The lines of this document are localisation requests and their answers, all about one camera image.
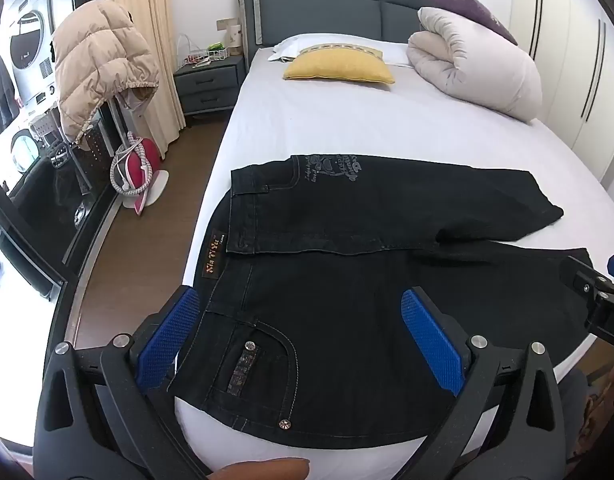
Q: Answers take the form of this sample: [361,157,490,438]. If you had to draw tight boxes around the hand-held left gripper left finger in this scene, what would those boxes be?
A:
[33,284,210,480]

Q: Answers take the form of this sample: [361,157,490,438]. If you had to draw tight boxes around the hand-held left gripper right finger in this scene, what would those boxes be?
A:
[394,287,595,480]

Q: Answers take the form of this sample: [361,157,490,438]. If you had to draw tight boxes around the black denim pants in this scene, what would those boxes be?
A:
[168,154,595,448]

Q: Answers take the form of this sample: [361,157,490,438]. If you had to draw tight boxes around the person's left hand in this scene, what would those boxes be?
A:
[209,461,312,480]

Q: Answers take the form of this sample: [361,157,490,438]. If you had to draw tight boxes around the white iron stand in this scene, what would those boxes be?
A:
[122,170,170,210]

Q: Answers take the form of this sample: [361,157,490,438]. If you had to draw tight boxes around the pink steam iron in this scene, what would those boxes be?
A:
[112,132,163,216]

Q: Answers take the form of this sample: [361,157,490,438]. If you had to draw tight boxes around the sliding glass door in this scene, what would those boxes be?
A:
[0,0,132,301]

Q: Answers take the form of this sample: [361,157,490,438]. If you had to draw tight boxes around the white wardrobe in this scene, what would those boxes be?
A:
[510,0,614,206]

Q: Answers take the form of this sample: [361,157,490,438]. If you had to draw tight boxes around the folded beige duvet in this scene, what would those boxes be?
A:
[407,7,543,122]

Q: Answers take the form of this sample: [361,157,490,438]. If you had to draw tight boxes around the bed with white sheet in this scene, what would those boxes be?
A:
[173,34,614,480]

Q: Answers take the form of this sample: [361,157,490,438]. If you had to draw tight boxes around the grey nightstand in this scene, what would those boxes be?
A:
[173,55,247,116]

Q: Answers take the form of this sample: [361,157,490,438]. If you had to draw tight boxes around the beige puffer jacket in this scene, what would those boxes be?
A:
[52,0,160,148]

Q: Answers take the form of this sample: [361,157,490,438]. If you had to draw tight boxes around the yellow pillow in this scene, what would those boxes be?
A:
[283,52,395,85]

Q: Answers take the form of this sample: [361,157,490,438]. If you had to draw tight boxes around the white pillow with patterned band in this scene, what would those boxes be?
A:
[268,34,413,67]

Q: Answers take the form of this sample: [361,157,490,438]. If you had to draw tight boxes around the purple pillow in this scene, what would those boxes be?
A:
[424,0,519,46]

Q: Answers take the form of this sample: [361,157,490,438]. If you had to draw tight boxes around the cream curtain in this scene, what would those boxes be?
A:
[112,0,187,158]

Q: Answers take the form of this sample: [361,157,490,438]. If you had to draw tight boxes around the white washing machine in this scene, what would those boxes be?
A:
[9,0,55,106]

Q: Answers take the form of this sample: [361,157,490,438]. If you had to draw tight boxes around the grey upholstered headboard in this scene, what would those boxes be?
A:
[236,0,455,61]

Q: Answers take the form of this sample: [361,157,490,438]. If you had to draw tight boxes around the white wire basket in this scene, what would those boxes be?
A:
[177,34,243,63]

